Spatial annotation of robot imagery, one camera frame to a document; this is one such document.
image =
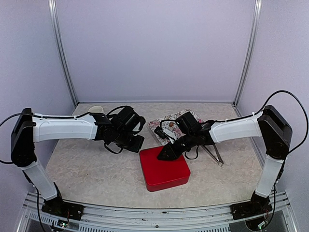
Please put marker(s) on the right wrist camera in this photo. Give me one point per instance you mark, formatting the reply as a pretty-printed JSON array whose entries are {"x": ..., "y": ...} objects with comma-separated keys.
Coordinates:
[{"x": 164, "y": 133}]

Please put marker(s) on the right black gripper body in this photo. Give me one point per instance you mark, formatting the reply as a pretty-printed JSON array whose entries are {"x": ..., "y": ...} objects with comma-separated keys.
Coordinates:
[{"x": 189, "y": 142}]

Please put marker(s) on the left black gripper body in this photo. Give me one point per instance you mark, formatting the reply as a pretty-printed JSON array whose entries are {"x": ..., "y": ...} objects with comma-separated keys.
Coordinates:
[{"x": 131, "y": 146}]

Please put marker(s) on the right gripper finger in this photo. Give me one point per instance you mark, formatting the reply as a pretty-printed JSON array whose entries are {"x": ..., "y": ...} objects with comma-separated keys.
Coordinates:
[
  {"x": 168, "y": 146},
  {"x": 169, "y": 155}
]

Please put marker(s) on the front aluminium rail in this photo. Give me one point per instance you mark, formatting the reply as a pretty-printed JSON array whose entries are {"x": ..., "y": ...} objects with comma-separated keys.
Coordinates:
[{"x": 100, "y": 218}]

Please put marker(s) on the red chocolate tin box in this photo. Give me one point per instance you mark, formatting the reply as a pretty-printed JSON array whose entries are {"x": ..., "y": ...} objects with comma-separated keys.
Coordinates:
[{"x": 157, "y": 182}]

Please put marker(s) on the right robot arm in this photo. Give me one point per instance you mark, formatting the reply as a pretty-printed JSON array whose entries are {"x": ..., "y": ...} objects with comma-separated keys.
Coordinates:
[{"x": 267, "y": 123}]

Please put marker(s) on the right aluminium frame post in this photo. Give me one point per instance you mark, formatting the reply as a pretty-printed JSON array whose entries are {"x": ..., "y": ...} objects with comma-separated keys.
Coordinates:
[{"x": 249, "y": 52}]

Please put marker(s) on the aluminium frame post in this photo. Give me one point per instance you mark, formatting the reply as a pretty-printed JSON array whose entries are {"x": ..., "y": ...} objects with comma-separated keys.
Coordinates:
[
  {"x": 249, "y": 52},
  {"x": 61, "y": 51}
]

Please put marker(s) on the red tin lid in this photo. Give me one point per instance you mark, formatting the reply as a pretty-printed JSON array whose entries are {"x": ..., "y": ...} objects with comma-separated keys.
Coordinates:
[{"x": 150, "y": 164}]

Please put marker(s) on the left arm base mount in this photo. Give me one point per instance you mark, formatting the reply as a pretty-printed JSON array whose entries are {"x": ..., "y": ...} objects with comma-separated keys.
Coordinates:
[{"x": 64, "y": 210}]

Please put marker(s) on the cream ribbed mug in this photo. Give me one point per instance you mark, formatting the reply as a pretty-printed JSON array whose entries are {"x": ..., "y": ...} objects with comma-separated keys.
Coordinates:
[{"x": 96, "y": 109}]

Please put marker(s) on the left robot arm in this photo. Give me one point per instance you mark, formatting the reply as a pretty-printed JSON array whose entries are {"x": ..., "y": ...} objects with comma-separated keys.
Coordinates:
[{"x": 121, "y": 126}]

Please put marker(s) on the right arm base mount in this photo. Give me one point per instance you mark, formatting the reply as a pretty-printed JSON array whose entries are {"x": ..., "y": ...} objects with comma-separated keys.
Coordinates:
[{"x": 249, "y": 209}]

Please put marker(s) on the floral tray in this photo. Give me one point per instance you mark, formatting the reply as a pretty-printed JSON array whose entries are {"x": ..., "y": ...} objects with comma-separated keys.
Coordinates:
[{"x": 175, "y": 129}]

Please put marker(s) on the steel serving tongs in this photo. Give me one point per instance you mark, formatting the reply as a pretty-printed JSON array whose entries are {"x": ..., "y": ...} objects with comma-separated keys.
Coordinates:
[{"x": 215, "y": 156}]

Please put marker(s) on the left aluminium frame post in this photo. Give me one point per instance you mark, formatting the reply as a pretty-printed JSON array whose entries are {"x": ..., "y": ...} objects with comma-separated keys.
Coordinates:
[{"x": 61, "y": 51}]

